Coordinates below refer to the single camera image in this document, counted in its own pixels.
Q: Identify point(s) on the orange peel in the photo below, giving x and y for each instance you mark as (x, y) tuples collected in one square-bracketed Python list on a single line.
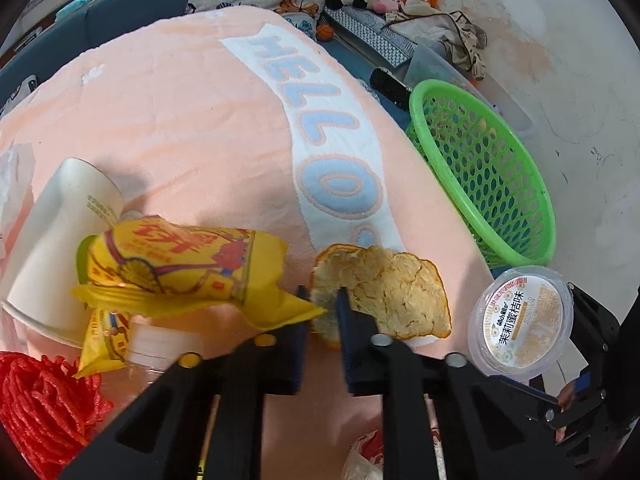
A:
[(395, 290)]

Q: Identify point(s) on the black flat box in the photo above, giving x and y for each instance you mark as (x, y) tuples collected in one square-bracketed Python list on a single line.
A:
[(29, 40)]

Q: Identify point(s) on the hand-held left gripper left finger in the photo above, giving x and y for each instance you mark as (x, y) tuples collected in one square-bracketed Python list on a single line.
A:
[(300, 345)]

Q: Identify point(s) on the small yellow snack packet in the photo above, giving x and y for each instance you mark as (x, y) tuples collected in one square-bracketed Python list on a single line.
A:
[(102, 345)]

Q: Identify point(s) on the red and white plastic bag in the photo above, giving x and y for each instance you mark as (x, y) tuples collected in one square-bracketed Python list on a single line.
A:
[(365, 455)]

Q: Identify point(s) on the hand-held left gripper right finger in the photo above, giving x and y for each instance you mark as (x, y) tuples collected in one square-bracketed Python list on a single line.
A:
[(346, 345)]

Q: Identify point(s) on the mini basketball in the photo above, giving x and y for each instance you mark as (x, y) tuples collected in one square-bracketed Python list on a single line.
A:
[(325, 32)]

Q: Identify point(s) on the pink pig plush toy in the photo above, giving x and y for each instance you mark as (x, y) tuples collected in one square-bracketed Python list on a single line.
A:
[(385, 2)]

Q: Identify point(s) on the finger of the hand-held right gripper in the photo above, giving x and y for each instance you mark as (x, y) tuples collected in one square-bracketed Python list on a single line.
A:
[(585, 395), (595, 325)]

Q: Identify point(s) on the yellow snack wrapper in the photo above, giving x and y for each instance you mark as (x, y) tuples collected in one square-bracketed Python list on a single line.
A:
[(175, 260)]

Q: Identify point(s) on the blue padded headboard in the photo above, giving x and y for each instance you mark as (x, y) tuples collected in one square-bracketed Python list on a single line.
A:
[(125, 20)]

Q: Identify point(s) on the clear plastic bottle white cap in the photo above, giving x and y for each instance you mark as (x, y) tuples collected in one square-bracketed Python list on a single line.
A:
[(160, 342)]

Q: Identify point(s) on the cream printed cloth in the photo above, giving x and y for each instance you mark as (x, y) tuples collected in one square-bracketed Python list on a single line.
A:
[(450, 30)]

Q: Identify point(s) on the white paper cup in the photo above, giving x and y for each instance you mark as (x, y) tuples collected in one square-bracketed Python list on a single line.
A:
[(55, 240)]

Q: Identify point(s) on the teal tissue pack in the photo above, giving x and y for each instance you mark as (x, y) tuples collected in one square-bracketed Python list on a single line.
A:
[(75, 4)]

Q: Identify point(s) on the red foam fruit net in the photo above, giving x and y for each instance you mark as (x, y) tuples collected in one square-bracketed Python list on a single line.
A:
[(40, 400)]

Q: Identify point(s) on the pink printed blanket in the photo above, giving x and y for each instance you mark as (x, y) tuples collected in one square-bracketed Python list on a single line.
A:
[(175, 110)]

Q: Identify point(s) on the clear round jelly cup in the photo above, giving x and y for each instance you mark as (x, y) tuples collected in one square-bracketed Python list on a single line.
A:
[(520, 320)]

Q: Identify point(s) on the clear plastic storage box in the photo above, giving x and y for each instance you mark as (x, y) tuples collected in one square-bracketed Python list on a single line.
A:
[(450, 67)]

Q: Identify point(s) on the grey patterned mat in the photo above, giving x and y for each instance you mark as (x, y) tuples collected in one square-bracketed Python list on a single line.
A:
[(370, 35)]

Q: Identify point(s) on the green plastic basket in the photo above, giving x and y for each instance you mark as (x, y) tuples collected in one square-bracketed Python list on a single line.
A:
[(445, 160)]

